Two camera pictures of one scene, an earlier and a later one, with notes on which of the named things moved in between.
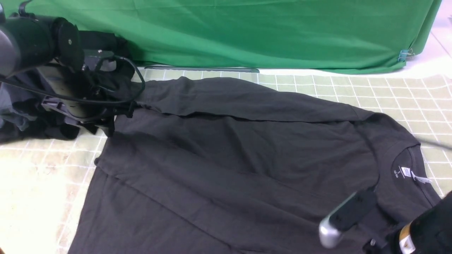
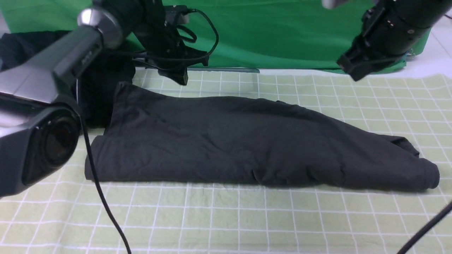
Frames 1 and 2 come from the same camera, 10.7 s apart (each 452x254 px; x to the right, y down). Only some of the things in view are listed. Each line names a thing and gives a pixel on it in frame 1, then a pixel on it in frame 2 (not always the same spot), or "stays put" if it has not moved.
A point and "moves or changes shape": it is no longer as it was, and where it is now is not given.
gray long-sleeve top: [220, 165] moves or changes shape
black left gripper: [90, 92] → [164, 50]
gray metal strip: [203, 68] stays put
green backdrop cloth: [378, 36] stays put
